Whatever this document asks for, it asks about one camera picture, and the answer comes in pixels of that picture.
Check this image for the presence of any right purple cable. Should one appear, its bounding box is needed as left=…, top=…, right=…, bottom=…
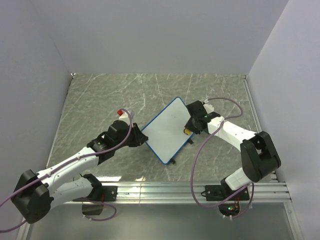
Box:
left=190, top=97, right=255, bottom=220

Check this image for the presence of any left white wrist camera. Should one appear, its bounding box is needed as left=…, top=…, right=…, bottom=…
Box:
left=117, top=108, right=135, bottom=125

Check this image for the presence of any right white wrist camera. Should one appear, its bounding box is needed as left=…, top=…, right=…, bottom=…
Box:
left=203, top=99, right=215, bottom=114

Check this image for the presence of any yellow black eraser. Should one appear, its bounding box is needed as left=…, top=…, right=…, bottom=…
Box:
left=183, top=128, right=192, bottom=135

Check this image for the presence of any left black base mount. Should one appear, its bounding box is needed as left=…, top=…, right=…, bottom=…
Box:
left=98, top=185, right=118, bottom=202

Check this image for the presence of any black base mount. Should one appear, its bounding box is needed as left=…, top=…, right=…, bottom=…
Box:
left=200, top=185, right=250, bottom=202
left=98, top=185, right=118, bottom=202

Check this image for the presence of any aluminium front rail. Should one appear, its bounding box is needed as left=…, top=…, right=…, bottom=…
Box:
left=28, top=181, right=293, bottom=204

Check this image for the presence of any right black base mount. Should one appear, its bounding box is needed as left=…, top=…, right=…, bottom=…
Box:
left=200, top=185, right=250, bottom=202

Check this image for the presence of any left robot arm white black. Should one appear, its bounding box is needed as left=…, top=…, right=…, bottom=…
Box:
left=10, top=120, right=149, bottom=224

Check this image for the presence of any aluminium rail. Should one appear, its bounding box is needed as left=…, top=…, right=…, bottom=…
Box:
left=28, top=181, right=293, bottom=204
left=240, top=74, right=281, bottom=183

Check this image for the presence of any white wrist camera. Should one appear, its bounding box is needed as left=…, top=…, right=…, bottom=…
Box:
left=203, top=99, right=215, bottom=114
left=117, top=108, right=135, bottom=125

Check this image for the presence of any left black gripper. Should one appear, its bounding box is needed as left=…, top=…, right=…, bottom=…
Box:
left=115, top=123, right=148, bottom=150

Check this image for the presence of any aluminium right side rail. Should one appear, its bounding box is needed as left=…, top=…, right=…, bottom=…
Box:
left=240, top=74, right=281, bottom=183

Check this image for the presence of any blue framed whiteboard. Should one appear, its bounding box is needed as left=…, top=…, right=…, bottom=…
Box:
left=141, top=96, right=194, bottom=165

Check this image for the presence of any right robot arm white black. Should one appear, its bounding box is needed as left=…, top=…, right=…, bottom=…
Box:
left=184, top=100, right=282, bottom=201

